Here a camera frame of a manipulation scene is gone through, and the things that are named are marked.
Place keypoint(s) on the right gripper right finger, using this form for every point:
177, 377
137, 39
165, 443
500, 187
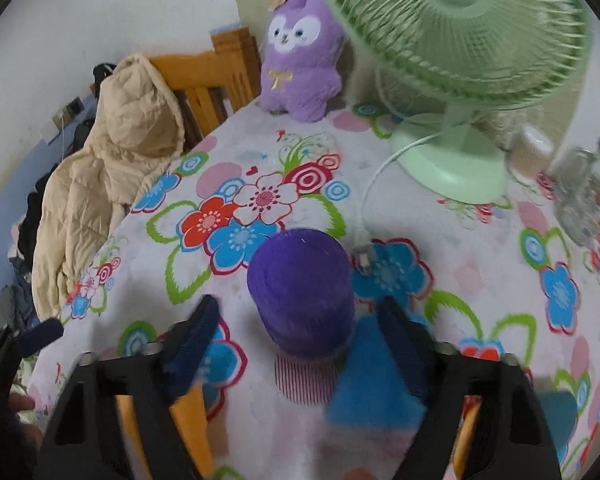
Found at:
511, 436

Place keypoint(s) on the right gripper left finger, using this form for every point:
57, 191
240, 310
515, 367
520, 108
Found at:
84, 440

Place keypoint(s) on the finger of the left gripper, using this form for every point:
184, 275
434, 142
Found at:
32, 341

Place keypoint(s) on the purple plastic cup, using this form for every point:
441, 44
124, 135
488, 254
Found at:
300, 282

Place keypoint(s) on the teal cup with yellow rim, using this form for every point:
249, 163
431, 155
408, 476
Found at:
560, 410

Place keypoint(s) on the orange plastic cup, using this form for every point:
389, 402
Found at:
190, 418

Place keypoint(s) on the blue plastic cup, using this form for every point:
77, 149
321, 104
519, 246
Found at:
370, 393

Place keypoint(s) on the person's left hand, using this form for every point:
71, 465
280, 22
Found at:
18, 402

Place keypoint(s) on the floral tablecloth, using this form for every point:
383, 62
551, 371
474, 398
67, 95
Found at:
492, 279

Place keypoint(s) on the beige puffer jacket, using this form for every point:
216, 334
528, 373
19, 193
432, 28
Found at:
137, 133

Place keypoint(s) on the glass mason jar green lid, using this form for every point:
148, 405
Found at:
577, 191

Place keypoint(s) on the cotton swab container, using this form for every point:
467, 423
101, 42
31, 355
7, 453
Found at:
530, 154

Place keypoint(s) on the wooden chair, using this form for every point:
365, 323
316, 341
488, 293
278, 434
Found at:
212, 84

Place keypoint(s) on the green desk fan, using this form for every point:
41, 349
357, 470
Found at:
472, 55

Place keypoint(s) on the purple plush toy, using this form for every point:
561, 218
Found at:
299, 75

